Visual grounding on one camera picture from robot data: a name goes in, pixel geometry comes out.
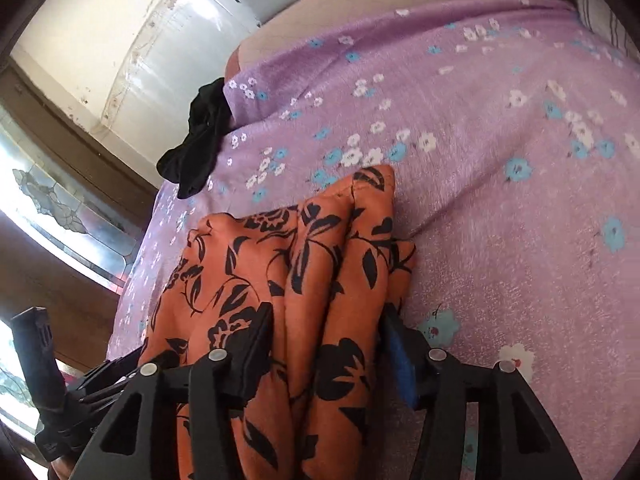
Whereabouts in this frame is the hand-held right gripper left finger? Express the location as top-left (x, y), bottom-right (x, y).
top-left (70, 302), bottom-right (275, 480)

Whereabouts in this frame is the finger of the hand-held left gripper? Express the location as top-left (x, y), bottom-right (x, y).
top-left (67, 344), bottom-right (147, 411)

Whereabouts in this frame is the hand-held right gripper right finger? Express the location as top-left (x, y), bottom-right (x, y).
top-left (382, 305), bottom-right (583, 480)

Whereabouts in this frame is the orange black floral garment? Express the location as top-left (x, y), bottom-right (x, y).
top-left (139, 164), bottom-right (418, 480)

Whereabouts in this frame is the purple floral bedsheet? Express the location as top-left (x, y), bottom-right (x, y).
top-left (107, 0), bottom-right (640, 480)

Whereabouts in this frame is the pink mattress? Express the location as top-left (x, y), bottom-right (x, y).
top-left (225, 0), bottom-right (526, 86)

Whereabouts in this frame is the striped pillow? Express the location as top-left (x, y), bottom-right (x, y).
top-left (570, 0), bottom-right (640, 63)

